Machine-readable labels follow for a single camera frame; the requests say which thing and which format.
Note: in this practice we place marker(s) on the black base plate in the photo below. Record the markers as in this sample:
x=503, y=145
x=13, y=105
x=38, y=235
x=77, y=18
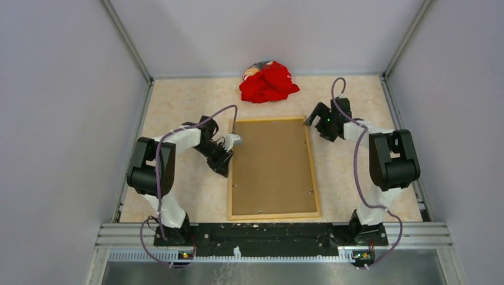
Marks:
x=271, y=239

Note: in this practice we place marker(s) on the aluminium front rail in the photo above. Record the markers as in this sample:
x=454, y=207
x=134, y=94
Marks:
x=417, y=253

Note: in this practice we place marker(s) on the yellow wooden photo frame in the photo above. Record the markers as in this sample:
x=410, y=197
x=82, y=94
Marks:
x=232, y=177

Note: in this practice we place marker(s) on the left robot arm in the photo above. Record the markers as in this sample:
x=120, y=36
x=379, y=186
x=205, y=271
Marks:
x=151, y=171

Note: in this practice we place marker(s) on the brown backing board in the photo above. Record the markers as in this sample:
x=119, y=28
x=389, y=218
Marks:
x=271, y=165

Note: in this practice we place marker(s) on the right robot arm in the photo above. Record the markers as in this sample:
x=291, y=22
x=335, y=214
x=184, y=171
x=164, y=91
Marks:
x=393, y=162

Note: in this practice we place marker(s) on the red crumpled cloth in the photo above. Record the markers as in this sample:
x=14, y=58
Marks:
x=267, y=81

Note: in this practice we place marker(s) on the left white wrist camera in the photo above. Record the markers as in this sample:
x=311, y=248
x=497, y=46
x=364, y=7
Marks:
x=232, y=140

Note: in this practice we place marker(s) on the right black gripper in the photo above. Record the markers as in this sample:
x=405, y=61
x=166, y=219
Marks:
x=323, y=111

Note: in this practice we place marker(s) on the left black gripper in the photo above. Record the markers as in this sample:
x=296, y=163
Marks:
x=220, y=165

